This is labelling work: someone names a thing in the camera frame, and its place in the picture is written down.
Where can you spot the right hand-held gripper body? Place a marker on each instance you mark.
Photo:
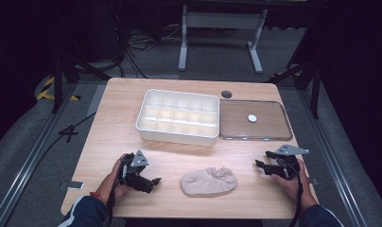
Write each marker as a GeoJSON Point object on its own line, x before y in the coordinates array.
{"type": "Point", "coordinates": [290, 151]}

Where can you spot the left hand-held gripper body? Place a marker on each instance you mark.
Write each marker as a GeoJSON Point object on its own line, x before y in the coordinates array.
{"type": "Point", "coordinates": [136, 161]}

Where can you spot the beige sock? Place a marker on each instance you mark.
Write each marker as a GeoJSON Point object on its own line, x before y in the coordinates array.
{"type": "Point", "coordinates": [208, 182]}

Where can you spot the white compartment storage box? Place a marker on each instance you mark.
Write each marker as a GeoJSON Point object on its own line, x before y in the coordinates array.
{"type": "Point", "coordinates": [179, 118]}

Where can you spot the person's right hand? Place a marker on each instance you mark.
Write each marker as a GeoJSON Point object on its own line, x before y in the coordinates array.
{"type": "Point", "coordinates": [294, 189]}

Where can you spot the person's left hand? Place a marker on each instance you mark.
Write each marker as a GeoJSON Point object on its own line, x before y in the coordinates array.
{"type": "Point", "coordinates": [112, 186]}

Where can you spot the transparent lid with white knob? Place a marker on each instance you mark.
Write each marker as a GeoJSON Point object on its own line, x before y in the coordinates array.
{"type": "Point", "coordinates": [264, 126]}

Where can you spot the grey tape piece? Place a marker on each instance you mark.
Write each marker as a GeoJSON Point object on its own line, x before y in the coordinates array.
{"type": "Point", "coordinates": [72, 185]}
{"type": "Point", "coordinates": [312, 181]}

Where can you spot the black metal stand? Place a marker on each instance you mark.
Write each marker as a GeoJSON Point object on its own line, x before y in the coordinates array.
{"type": "Point", "coordinates": [57, 85]}
{"type": "Point", "coordinates": [315, 91]}

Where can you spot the yellow black hazard tape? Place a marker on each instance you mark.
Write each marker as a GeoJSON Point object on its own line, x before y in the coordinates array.
{"type": "Point", "coordinates": [45, 93]}

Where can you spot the aluminium floor rail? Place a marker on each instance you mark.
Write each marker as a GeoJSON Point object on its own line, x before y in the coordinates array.
{"type": "Point", "coordinates": [334, 157]}
{"type": "Point", "coordinates": [31, 157]}

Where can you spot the white metal table frame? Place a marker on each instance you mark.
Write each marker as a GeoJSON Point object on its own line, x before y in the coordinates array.
{"type": "Point", "coordinates": [222, 20]}

